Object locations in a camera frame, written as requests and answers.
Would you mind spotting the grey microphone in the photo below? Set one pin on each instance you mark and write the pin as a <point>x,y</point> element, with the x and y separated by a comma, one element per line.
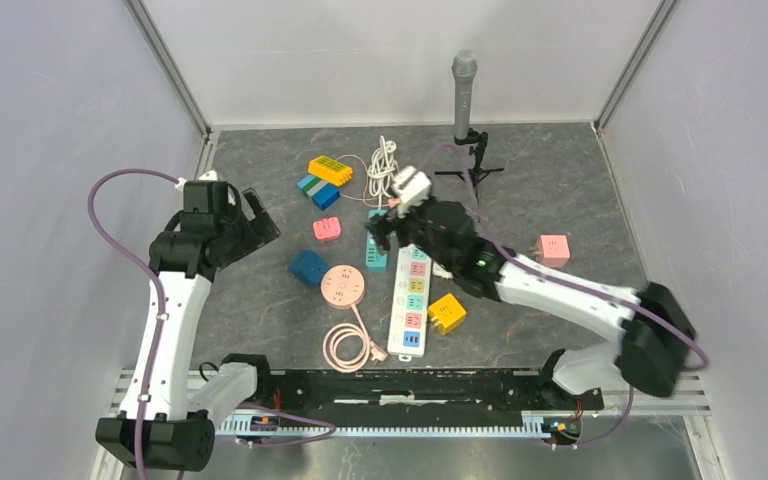
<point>464,69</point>

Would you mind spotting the black microphone tripod stand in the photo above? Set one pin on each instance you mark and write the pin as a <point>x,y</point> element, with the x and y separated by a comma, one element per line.
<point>475,173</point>

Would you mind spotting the pink round socket reel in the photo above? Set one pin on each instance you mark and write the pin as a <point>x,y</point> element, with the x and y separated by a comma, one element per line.
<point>343,287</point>

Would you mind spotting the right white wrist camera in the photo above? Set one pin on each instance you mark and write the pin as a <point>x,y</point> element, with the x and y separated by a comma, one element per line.
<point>411,187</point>

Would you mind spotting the pink cube socket adapter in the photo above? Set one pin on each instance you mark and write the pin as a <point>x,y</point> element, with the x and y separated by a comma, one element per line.
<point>552,250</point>

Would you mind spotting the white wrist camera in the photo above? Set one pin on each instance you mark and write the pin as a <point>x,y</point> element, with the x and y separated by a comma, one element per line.
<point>411,187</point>
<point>206,194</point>

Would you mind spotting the white multicolour power strip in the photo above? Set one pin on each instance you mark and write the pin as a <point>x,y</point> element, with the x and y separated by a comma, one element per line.
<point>408,323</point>

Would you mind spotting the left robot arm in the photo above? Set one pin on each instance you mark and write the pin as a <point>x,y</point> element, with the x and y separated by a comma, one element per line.
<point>160,424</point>

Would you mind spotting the yellow rectangular power strip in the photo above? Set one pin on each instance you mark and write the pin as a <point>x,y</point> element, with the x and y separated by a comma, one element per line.
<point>330,170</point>

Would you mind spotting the grey slotted cable duct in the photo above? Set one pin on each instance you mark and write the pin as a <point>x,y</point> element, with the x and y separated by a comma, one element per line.
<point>259,421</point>

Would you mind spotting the yellow cube socket adapter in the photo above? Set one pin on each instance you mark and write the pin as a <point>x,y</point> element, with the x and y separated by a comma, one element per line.
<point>446,314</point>

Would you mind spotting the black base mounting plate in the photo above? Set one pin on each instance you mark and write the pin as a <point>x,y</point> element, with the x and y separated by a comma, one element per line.
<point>483,397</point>

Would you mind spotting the white plug adapter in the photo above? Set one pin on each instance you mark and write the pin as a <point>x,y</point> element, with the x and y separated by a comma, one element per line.
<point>440,272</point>

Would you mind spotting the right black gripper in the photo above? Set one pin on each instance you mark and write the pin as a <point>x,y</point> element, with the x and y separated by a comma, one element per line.
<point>382,228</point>

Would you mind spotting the teal power strip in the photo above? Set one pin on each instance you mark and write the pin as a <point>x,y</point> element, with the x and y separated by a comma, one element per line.
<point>376,260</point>

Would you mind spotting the blue green power strip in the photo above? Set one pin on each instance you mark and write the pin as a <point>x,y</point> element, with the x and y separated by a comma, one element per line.
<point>322,193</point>

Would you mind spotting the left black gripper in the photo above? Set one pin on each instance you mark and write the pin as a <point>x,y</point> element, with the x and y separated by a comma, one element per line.
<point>258,230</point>

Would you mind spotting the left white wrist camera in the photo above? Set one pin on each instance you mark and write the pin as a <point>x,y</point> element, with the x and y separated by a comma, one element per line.
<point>206,194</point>

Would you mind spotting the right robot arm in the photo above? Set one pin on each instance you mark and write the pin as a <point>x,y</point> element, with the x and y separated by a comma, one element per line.
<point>647,335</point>

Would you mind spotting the blue white cube adapter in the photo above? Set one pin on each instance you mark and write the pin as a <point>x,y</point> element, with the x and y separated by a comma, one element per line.
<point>308,267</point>

